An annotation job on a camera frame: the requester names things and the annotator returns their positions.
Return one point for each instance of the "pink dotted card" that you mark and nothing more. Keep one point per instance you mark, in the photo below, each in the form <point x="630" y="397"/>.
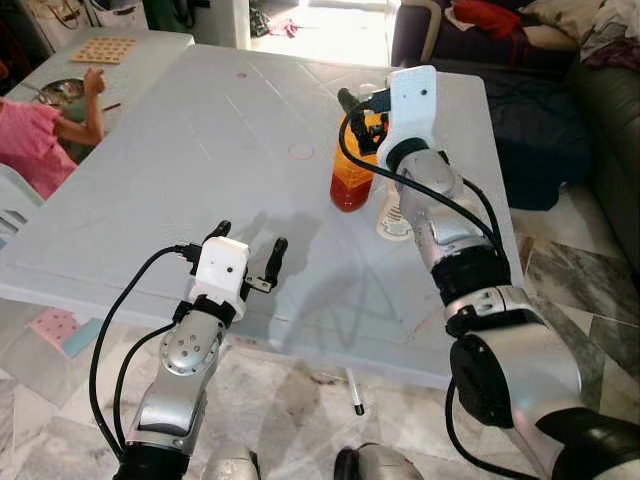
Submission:
<point x="52" y="327"/>

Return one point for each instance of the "pile of clothes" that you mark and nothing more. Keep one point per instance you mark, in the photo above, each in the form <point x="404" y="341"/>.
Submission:
<point x="615" y="30"/>

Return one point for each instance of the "white bag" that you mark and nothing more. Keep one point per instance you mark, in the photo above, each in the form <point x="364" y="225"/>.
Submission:
<point x="118" y="12"/>

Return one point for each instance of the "child in pink shirt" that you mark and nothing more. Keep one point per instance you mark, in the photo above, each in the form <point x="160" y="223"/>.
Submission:
<point x="30" y="140"/>

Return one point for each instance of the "large white plastic table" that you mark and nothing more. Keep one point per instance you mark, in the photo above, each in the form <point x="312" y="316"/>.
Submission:
<point x="200" y="150"/>

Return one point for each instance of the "wooden grid board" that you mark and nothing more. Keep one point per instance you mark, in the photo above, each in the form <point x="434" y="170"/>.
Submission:
<point x="103" y="50"/>

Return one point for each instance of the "metal bowl with food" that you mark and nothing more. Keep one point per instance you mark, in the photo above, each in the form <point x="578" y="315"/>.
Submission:
<point x="62" y="92"/>

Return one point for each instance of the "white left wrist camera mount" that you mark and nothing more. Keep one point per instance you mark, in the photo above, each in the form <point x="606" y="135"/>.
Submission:
<point x="220" y="265"/>

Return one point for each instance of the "navy blue seat cushion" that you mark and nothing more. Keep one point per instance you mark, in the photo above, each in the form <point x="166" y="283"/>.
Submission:
<point x="540" y="140"/>

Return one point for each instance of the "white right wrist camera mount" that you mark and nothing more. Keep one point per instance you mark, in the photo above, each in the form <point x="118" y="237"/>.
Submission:
<point x="412" y="105"/>

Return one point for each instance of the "light blue card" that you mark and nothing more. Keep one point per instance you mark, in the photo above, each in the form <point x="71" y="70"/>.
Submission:
<point x="84" y="340"/>

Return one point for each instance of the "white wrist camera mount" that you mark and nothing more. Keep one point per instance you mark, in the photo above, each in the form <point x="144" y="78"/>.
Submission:
<point x="412" y="105"/>
<point x="220" y="265"/>

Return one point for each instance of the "silver robot left leg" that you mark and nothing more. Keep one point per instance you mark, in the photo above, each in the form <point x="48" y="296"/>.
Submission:
<point x="232" y="465"/>

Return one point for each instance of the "dark purple sofa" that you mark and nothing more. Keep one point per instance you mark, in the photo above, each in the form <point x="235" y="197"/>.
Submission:
<point x="430" y="40"/>

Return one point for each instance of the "dark green sofa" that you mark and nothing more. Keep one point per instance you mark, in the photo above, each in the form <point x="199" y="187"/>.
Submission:
<point x="610" y="150"/>

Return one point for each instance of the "beige cushion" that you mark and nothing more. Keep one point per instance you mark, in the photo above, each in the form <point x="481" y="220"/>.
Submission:
<point x="560" y="15"/>

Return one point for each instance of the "white plastic chair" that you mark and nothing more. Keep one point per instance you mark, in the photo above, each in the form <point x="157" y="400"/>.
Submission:
<point x="15" y="195"/>

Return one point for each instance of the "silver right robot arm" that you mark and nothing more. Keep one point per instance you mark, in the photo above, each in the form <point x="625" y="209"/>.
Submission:
<point x="500" y="350"/>

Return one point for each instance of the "orange juice bottle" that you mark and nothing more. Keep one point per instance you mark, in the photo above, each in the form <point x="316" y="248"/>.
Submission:
<point x="352" y="187"/>

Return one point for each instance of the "red cloth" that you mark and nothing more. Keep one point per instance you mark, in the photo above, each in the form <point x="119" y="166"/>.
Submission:
<point x="490" y="17"/>

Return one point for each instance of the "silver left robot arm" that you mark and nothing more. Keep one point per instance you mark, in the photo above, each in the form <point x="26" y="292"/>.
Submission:
<point x="185" y="352"/>

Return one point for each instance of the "small white table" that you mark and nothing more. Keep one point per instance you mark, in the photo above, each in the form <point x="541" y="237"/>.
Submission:
<point x="155" y="55"/>

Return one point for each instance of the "silver robot leg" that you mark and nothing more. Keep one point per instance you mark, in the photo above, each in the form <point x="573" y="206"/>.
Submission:
<point x="385" y="465"/>
<point x="232" y="465"/>

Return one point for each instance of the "silver robot right leg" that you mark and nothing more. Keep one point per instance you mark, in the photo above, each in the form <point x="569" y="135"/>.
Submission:
<point x="385" y="465"/>

